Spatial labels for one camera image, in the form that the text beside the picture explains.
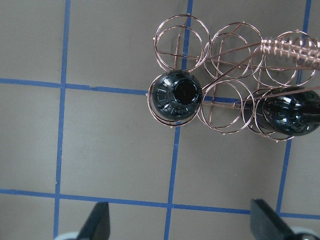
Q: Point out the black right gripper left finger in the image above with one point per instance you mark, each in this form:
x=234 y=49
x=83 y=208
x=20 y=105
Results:
x=97 y=225

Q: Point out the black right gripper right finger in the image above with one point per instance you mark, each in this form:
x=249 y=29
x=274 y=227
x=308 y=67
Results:
x=265 y=224

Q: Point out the dark bottle in basket rear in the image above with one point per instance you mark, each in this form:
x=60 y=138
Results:
x=292 y=114

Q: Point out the dark bottle in basket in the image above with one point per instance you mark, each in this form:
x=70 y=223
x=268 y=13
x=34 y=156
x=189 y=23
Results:
x=292 y=114
x=176 y=95

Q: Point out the dark bottle in basket front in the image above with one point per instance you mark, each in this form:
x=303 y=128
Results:
x=176 y=95

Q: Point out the copper wire wine basket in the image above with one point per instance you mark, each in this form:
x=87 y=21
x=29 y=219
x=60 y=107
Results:
x=237 y=68

